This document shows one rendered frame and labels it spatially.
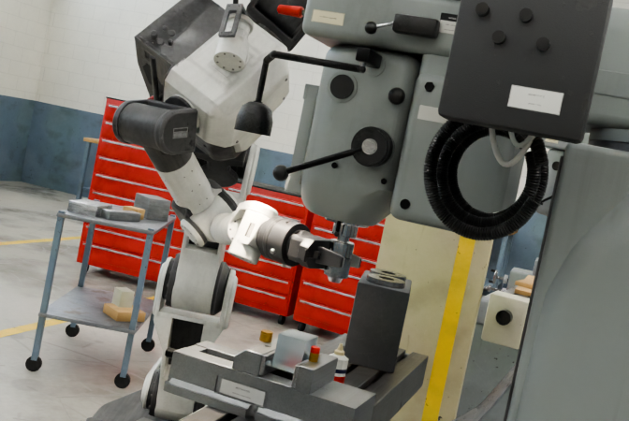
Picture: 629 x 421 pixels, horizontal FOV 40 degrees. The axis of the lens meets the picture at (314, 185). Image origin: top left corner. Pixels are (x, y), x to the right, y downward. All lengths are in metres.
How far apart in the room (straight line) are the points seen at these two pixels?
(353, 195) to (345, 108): 0.16
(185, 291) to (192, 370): 0.71
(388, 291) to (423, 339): 1.46
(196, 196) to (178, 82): 0.26
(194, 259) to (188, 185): 0.34
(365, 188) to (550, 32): 0.48
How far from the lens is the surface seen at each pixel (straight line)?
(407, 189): 1.49
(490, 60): 1.23
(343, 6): 1.55
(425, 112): 1.49
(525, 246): 10.61
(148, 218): 4.87
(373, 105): 1.53
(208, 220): 1.99
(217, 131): 1.92
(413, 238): 3.37
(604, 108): 1.47
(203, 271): 2.23
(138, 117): 1.86
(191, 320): 2.28
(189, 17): 2.01
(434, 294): 3.37
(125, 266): 7.13
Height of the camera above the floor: 1.45
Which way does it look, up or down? 3 degrees down
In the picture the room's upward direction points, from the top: 11 degrees clockwise
